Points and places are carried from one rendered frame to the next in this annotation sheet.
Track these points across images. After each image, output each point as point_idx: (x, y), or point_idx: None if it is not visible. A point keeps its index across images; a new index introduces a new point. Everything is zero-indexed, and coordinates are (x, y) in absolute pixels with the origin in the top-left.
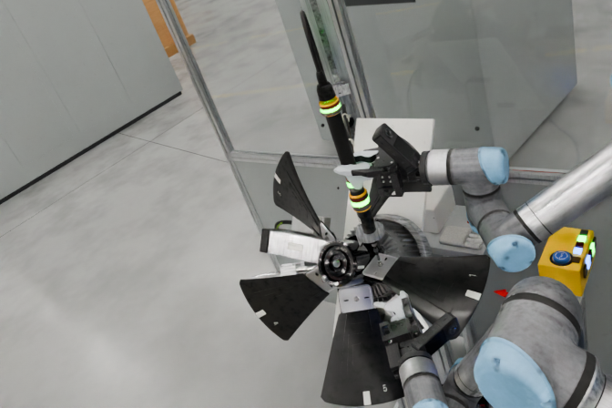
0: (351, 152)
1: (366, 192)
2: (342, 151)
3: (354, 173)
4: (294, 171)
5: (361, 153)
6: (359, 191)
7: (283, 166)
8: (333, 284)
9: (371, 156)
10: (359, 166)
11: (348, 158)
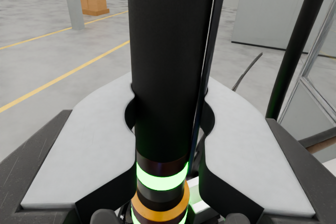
0: (170, 56)
1: (161, 221)
2: (128, 8)
3: None
4: (240, 78)
5: (236, 115)
6: (142, 195)
7: (247, 68)
8: (119, 211)
9: (218, 175)
10: (97, 133)
11: (136, 66)
